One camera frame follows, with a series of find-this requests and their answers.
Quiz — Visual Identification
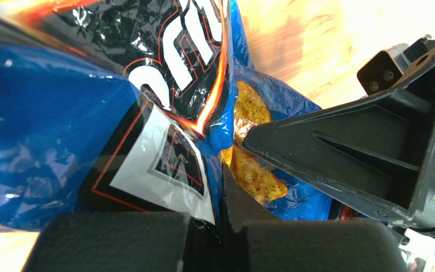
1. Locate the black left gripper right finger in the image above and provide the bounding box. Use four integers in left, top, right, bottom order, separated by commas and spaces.
221, 165, 406, 271

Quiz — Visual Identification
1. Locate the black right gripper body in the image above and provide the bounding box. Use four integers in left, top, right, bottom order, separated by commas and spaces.
338, 37, 435, 239

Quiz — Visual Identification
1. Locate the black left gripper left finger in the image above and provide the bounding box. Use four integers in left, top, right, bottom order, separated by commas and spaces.
22, 212, 194, 271

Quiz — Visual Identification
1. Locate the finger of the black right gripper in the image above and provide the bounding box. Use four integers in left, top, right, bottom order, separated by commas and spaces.
243, 48, 435, 220

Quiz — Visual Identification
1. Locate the blue Doritos chips bag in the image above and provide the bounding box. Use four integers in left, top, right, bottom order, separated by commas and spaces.
0, 1, 332, 232

